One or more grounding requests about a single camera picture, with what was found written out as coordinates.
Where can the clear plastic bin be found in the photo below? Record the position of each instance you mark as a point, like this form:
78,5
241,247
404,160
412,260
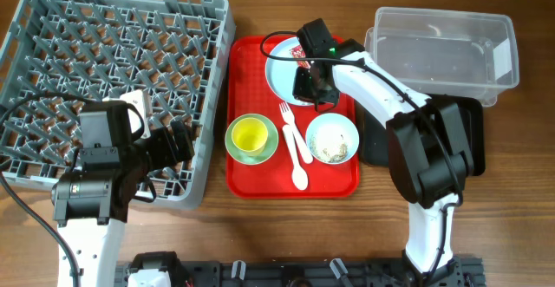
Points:
446,52

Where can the green saucer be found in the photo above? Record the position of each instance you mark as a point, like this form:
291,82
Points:
270,147

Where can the red snack wrapper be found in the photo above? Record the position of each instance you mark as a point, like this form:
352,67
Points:
298,53

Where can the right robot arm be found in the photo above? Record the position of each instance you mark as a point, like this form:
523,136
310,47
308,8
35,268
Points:
429,154

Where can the light blue bowl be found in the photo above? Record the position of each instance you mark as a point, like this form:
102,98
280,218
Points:
350,132

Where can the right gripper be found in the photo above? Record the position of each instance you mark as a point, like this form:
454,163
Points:
300,92

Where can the rice and food scraps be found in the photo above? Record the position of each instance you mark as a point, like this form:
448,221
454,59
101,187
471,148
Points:
329,145

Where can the light blue plate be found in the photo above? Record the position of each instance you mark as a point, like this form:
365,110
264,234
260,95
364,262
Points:
280,75

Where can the white plastic spoon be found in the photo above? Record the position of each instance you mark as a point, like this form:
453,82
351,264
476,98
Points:
299,176

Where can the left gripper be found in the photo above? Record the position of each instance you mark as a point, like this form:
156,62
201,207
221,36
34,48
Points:
168,154

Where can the yellow cup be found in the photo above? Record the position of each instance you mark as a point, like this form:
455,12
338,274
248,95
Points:
250,135

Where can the black waste tray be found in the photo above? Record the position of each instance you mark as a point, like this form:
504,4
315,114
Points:
373,147

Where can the pink plastic fork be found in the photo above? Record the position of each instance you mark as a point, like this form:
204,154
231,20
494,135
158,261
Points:
289,119

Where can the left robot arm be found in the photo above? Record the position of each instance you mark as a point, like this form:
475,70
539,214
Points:
91,204

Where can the grey dishwasher rack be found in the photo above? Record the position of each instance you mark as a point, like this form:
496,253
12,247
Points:
58,52

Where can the red serving tray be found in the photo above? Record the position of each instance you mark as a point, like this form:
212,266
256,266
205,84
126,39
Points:
249,93

